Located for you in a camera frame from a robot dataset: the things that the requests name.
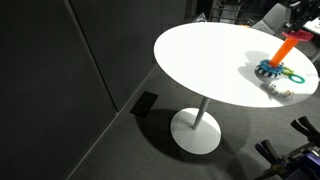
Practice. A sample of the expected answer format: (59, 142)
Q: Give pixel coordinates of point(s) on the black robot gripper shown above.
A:
(303, 11)

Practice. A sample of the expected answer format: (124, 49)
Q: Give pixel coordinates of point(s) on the grey office chair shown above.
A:
(275, 19)

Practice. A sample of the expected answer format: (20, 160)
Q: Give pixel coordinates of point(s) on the black floor plate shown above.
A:
(144, 104)

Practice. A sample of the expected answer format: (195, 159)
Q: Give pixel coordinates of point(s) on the orange post ring holder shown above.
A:
(271, 69)

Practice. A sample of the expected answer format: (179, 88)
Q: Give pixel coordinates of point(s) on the white round pedestal table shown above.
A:
(218, 61)

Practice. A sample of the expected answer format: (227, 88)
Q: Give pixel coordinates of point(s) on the black handled clamp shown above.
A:
(304, 126)

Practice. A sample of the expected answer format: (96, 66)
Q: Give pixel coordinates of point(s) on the blue handled clamp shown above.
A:
(302, 163)

